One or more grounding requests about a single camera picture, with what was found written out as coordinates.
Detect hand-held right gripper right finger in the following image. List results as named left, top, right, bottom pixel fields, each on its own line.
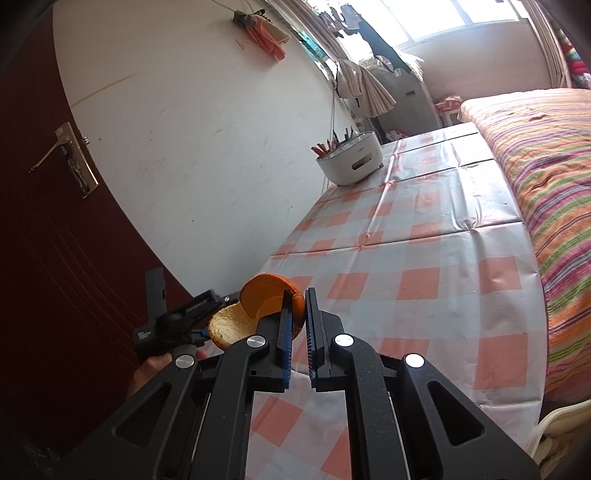
left=305, top=287, right=542, bottom=480

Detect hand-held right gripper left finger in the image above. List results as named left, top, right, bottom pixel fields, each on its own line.
left=59, top=291, right=295, bottom=480

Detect orange peel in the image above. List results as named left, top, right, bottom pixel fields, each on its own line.
left=208, top=273, right=306, bottom=350

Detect cream plastic bin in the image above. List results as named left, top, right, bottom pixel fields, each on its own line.
left=526, top=399, right=591, bottom=478

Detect person's left hand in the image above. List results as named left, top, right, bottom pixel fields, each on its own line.
left=127, top=353, right=178, bottom=398

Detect dark red door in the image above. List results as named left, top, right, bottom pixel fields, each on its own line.
left=0, top=9, right=204, bottom=462

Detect white round utensil holder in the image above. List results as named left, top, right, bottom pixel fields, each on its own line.
left=316, top=130, right=383, bottom=186

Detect bundled striped cloth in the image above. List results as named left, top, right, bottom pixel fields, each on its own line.
left=335, top=59, right=398, bottom=118

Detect grey cabinet by window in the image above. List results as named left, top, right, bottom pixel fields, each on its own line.
left=369, top=58, right=444, bottom=139

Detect pink plastic stool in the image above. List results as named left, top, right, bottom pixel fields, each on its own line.
left=436, top=95, right=462, bottom=125

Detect bed with striped sheet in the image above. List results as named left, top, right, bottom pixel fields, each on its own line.
left=457, top=88, right=591, bottom=407

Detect black hanging garment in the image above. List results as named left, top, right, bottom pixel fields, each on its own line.
left=358, top=16, right=411, bottom=75

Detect pink striped curtain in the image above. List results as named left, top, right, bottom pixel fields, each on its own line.
left=263, top=0, right=343, bottom=88
left=526, top=0, right=573, bottom=88

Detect hanging socks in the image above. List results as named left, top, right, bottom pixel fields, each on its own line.
left=314, top=2, right=365, bottom=38

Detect stack of folded blankets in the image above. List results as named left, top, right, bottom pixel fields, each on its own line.
left=556, top=23, right=591, bottom=88

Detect red-handled utensils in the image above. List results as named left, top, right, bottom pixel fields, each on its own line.
left=311, top=127, right=361, bottom=156

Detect metal door handle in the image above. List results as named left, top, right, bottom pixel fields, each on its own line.
left=28, top=122, right=100, bottom=199

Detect orange cloth on wall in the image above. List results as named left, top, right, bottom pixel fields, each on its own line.
left=233, top=9, right=291, bottom=62

